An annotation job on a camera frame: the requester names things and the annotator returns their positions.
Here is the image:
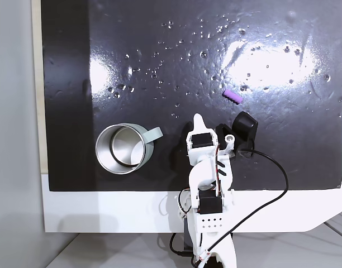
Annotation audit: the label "purple ribbed pen grip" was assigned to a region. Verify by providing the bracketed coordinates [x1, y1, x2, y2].
[221, 89, 243, 106]

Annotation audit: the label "black camera box with mount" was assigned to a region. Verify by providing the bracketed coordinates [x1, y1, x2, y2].
[215, 111, 259, 160]

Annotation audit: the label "short black power cable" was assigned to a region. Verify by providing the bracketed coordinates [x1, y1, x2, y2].
[169, 231, 194, 258]

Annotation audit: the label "long black camera cable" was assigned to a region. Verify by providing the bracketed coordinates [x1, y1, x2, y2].
[197, 149, 289, 265]

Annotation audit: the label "steel cup with grey handle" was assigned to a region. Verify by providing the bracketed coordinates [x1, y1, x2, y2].
[94, 123, 164, 175]

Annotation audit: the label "glossy black mat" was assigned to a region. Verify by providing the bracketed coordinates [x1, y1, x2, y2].
[40, 0, 342, 193]

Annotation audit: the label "red and white servo wires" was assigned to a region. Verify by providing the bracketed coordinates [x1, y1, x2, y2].
[177, 188, 194, 216]

